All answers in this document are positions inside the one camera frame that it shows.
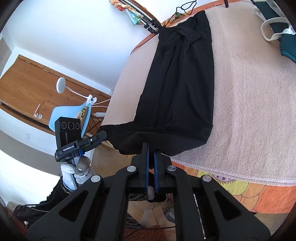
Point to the black t-shirt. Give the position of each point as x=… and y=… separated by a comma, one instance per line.
x=175, y=110

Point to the light blue chair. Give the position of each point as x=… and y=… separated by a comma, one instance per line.
x=69, y=112

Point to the left forearm dark sleeve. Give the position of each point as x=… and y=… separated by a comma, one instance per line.
x=30, y=213

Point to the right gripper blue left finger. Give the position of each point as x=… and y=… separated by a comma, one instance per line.
x=96, y=210

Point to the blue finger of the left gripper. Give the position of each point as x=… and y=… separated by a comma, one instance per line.
x=97, y=139

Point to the dark teal folded garment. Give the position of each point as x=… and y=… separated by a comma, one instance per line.
x=287, y=49

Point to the white desk lamp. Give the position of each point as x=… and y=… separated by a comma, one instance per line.
x=61, y=87

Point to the left white knit glove hand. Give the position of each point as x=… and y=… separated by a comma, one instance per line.
x=72, y=176

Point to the beige fleece blanket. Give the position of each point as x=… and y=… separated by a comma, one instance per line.
x=242, y=104

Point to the wooden door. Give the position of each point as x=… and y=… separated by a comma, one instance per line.
x=28, y=93

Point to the orange floral bedsheet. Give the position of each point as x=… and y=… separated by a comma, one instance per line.
x=242, y=192

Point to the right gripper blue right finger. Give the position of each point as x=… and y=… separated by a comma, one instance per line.
x=204, y=210

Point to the folded silver tripod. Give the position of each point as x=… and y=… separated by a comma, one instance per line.
x=149, y=22

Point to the colourful floral scarf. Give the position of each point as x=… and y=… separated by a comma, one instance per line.
x=133, y=14

